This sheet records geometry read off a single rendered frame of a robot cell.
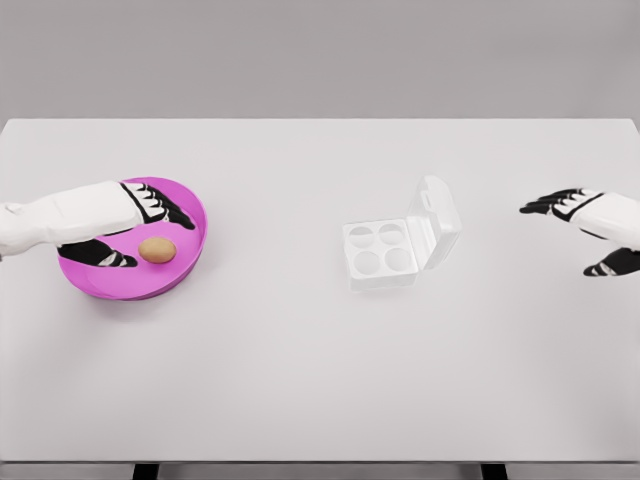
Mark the clear plastic egg box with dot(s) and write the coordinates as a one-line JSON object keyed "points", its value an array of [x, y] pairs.
{"points": [[395, 245]]}

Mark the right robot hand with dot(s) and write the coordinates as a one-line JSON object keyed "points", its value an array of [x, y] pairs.
{"points": [[607, 215]]}

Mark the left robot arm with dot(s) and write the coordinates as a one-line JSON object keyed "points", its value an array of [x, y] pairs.
{"points": [[22, 227]]}

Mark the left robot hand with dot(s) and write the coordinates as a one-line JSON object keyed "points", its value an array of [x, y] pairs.
{"points": [[95, 212]]}

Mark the brown egg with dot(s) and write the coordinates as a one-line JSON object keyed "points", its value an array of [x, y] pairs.
{"points": [[157, 249]]}

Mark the pink round plate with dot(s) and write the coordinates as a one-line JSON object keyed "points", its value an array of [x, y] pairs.
{"points": [[165, 280]]}

